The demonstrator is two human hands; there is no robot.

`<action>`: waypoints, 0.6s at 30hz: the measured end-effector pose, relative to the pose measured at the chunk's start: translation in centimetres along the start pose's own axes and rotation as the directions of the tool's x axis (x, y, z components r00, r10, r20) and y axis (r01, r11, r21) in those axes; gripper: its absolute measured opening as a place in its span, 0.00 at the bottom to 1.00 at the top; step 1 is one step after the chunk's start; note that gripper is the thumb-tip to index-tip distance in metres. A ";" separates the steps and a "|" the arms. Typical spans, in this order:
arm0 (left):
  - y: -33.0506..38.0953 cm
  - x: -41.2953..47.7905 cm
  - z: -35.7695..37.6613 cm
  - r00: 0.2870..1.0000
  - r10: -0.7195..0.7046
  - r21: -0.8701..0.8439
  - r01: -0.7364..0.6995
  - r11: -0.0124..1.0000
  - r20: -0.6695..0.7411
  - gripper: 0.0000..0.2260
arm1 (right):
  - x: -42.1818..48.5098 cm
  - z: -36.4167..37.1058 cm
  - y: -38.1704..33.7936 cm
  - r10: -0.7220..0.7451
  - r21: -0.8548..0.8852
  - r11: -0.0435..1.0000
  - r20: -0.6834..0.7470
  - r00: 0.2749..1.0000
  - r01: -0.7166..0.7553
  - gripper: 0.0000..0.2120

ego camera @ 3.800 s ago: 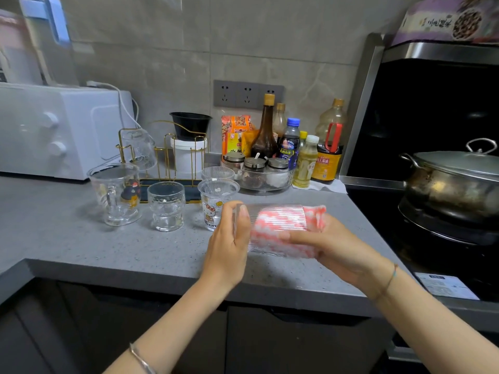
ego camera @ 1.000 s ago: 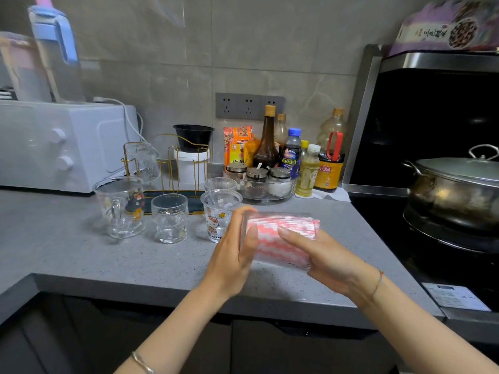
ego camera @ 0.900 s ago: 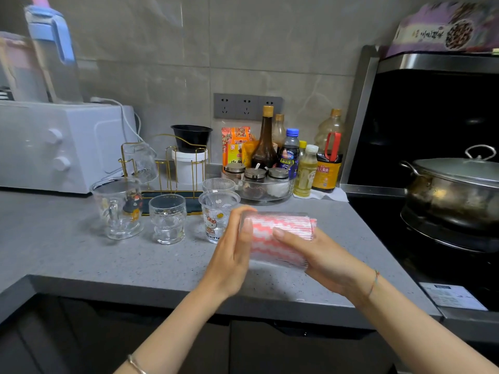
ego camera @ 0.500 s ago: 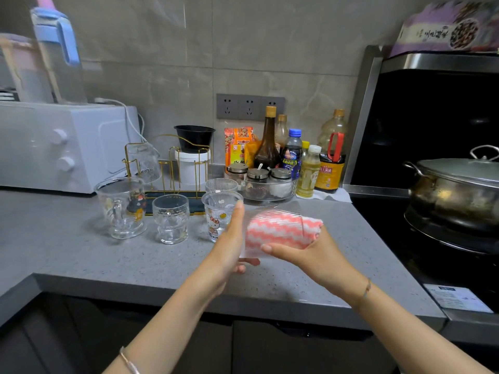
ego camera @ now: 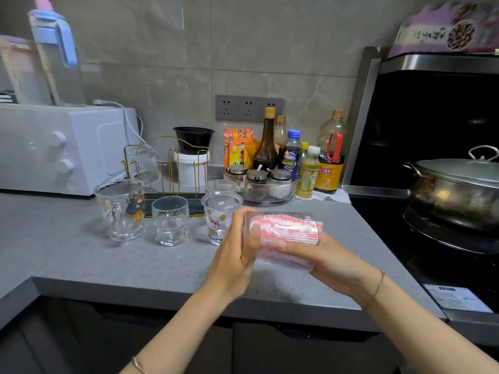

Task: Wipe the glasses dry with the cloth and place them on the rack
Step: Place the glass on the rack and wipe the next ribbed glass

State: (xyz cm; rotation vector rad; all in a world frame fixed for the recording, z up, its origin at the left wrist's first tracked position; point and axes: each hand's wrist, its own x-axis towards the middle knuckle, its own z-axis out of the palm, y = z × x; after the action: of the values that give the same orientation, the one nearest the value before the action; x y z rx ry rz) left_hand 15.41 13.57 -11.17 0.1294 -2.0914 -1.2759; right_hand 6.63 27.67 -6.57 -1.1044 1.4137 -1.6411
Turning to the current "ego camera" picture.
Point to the orange seasoning packet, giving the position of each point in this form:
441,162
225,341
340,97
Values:
236,147

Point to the person's left forearm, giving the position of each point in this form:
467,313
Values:
175,334

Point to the dark bottle blue cap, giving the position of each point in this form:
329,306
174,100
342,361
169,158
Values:
290,157

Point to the person's right forearm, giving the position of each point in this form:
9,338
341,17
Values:
429,334

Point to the clear container pink lid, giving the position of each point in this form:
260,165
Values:
25,77

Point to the clear jug blue lid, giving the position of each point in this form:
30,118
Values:
58,77

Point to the clear round condiment tray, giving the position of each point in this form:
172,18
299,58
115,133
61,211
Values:
259,195

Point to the person's right hand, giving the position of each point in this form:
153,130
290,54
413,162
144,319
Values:
343,268

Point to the embossed ribbed clear glass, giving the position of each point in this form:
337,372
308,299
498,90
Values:
288,260

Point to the white microwave oven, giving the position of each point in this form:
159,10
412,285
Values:
66,147

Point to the yellow liquid bottle white cap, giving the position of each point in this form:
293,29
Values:
307,177

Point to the steel pot lid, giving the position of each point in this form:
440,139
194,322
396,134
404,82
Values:
464,171

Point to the purple food packet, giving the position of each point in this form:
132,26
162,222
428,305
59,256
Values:
421,35

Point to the person's left hand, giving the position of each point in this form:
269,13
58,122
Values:
230,268

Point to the cartoon cat print glass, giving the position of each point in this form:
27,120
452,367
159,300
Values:
218,222

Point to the penguin print glass mug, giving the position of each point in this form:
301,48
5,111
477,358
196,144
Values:
117,214

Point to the stainless steel pot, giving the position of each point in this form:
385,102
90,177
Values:
456,202

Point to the white paper towel sheet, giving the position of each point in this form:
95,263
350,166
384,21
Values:
335,196

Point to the pink striped cloth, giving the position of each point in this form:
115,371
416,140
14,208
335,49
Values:
288,225

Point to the yellow seasoning pouch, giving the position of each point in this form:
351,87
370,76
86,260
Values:
251,155

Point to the glass spice jar steel lid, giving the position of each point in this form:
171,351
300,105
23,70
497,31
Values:
257,175
236,169
280,174

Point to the grey wall socket panel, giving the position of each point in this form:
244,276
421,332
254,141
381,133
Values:
249,108

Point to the short textured glass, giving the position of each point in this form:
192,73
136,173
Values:
170,223

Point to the white plastic bucket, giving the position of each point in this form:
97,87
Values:
191,171

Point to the tall ribbed clear glass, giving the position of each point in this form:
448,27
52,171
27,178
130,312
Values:
143,165

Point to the stack of flat coasters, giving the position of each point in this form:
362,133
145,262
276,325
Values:
8,98

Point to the small ribbed clear glass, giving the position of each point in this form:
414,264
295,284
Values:
221,185

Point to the dark brown glass bottle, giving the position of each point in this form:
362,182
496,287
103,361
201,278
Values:
266,153

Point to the clear bottle brown cap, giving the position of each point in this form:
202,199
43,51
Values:
280,132

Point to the white label sticker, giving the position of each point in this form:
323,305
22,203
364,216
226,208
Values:
458,298

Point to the small bottle yellow cap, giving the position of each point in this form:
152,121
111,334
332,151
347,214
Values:
304,146

